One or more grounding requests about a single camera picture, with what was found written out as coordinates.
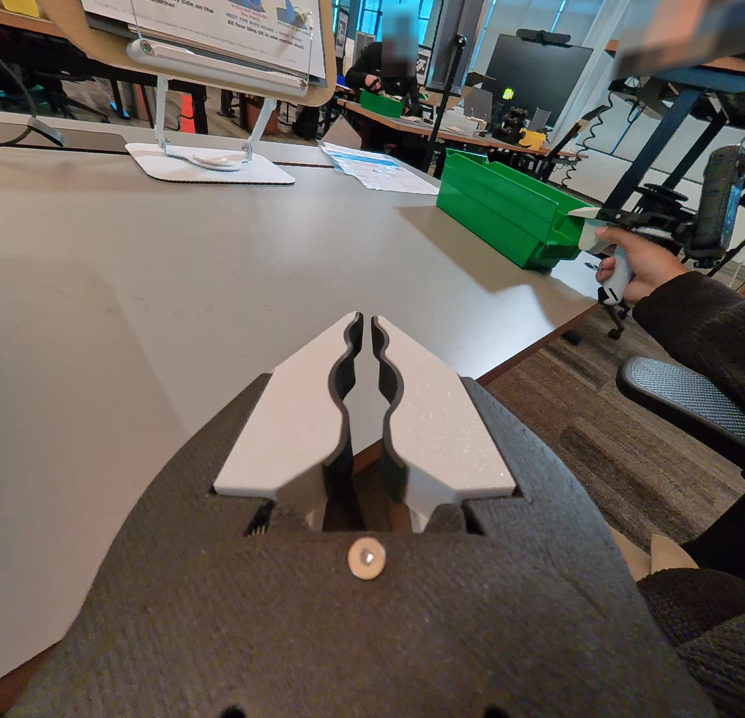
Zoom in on black computer monitor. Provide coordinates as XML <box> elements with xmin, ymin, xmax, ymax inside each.
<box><xmin>483</xmin><ymin>28</ymin><xmax>594</xmax><ymax>131</ymax></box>

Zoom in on grey desk cable cover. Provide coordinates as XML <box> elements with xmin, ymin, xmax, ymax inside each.
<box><xmin>0</xmin><ymin>121</ymin><xmax>129</xmax><ymax>154</ymax></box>

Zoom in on black cable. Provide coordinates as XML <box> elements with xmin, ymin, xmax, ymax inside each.
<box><xmin>0</xmin><ymin>61</ymin><xmax>66</xmax><ymax>149</ymax></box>

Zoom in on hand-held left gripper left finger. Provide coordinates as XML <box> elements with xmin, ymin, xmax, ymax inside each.
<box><xmin>212</xmin><ymin>311</ymin><xmax>366</xmax><ymax>529</ymax></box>

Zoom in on person's right forearm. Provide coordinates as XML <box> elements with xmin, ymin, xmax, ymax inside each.
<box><xmin>631</xmin><ymin>270</ymin><xmax>745</xmax><ymax>405</ymax></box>

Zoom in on person's right hand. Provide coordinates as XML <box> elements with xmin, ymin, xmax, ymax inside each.
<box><xmin>595</xmin><ymin>226</ymin><xmax>691</xmax><ymax>306</ymax></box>

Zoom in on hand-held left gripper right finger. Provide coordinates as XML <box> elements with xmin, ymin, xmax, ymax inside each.
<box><xmin>370</xmin><ymin>315</ymin><xmax>519</xmax><ymax>533</ymax></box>

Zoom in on green plastic storage bin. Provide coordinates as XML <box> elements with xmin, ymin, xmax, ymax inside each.
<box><xmin>435</xmin><ymin>149</ymin><xmax>598</xmax><ymax>272</ymax></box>

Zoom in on instruction sheet on stand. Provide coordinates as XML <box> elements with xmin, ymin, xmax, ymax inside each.
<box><xmin>35</xmin><ymin>0</ymin><xmax>338</xmax><ymax>186</ymax></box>

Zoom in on wooden table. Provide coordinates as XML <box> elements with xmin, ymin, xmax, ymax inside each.
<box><xmin>334</xmin><ymin>98</ymin><xmax>589</xmax><ymax>160</ymax></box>

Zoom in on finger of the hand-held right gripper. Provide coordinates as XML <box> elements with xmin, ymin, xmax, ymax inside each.
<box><xmin>566</xmin><ymin>206</ymin><xmax>612</xmax><ymax>254</ymax></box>

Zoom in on grey desk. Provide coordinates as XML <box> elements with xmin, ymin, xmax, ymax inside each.
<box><xmin>0</xmin><ymin>110</ymin><xmax>606</xmax><ymax>678</ymax></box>

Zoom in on printed instruction sheet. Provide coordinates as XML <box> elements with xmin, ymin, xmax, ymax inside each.
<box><xmin>73</xmin><ymin>0</ymin><xmax>327</xmax><ymax>80</ymax></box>

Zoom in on person's beige trousers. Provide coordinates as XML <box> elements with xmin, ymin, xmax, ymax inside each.
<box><xmin>608</xmin><ymin>526</ymin><xmax>699</xmax><ymax>582</ymax></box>

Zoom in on white paper with blue print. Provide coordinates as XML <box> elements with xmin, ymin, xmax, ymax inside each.
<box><xmin>319</xmin><ymin>141</ymin><xmax>440</xmax><ymax>196</ymax></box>

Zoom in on monitor on arm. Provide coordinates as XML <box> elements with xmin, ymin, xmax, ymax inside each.
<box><xmin>425</xmin><ymin>0</ymin><xmax>492</xmax><ymax>90</ymax></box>

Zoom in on black-legged standing desk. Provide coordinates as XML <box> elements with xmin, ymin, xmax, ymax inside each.
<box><xmin>599</xmin><ymin>55</ymin><xmax>745</xmax><ymax>213</ymax></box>

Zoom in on person's dark sweater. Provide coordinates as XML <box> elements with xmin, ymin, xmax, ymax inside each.
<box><xmin>637</xmin><ymin>485</ymin><xmax>745</xmax><ymax>718</ymax></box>

